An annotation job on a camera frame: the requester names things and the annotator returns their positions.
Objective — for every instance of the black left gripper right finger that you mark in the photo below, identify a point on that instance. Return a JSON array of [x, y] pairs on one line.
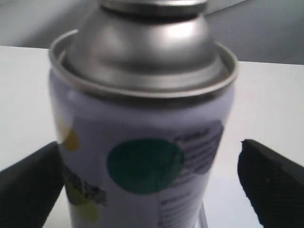
[[273, 184]]

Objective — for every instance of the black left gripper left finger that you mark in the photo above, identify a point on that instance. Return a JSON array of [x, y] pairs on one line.
[[30, 188]]

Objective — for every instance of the white spray paint can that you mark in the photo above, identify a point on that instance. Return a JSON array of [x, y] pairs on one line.
[[137, 145]]

